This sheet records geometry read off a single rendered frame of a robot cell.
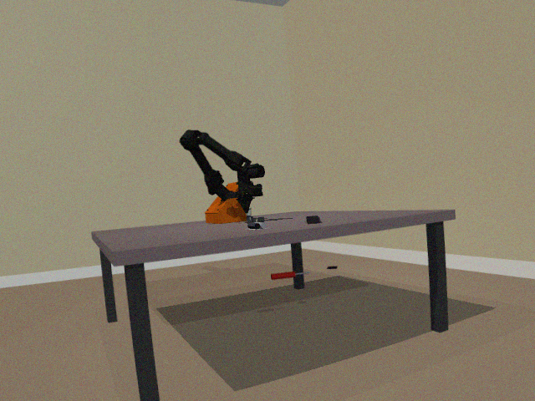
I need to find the red-handled screwdriver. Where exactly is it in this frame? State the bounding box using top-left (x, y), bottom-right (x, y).
top-left (271, 271), bottom-right (310, 280)

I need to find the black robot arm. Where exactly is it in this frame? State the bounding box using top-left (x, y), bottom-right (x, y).
top-left (179, 129), bottom-right (265, 201)

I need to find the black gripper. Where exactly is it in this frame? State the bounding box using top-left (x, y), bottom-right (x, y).
top-left (227, 179), bottom-right (263, 213)

